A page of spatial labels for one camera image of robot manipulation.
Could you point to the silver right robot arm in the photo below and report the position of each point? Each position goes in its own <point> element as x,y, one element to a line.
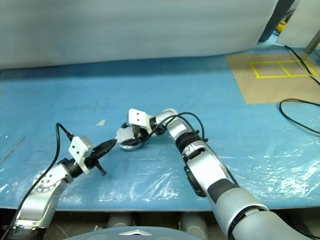
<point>207,170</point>

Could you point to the brown cardboard sheet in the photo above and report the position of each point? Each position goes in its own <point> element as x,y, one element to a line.
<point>262,87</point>

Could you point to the grey robot torso with chevron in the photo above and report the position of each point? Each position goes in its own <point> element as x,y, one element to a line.
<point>125,235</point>

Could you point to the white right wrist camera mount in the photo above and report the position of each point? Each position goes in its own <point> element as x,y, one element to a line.
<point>137,117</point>

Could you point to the blue table cover sheet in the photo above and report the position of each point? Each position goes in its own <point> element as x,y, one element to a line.
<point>75,87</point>

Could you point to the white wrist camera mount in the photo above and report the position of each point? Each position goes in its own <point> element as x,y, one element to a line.
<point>137,117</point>
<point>78,150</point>

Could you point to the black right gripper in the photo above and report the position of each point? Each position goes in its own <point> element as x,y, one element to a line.
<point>143,135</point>

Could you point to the grey metal leg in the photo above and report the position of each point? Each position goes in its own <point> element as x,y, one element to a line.
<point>312,45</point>

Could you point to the white panel board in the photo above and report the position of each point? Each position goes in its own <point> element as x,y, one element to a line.
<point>300,25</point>

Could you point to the small yellow object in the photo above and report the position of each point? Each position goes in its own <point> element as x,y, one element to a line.
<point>281,26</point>

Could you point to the small metal clip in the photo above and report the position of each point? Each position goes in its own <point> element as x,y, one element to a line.
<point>96,227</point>

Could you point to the beige tape scrap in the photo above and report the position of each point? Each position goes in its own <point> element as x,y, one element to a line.
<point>101,122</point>

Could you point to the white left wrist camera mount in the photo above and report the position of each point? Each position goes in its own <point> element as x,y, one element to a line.
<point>78,150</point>

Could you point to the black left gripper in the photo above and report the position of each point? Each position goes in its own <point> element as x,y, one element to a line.
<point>93,162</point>

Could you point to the white backdrop sheet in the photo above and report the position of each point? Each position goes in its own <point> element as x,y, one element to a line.
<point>125,25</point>

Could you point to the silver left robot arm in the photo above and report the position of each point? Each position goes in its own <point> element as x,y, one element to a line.
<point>45,185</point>

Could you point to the grey rounded cylinder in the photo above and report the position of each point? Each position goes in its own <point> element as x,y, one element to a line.
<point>120,220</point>
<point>192,222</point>

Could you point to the motor stator with copper windings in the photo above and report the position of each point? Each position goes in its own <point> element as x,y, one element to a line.
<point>132,148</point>

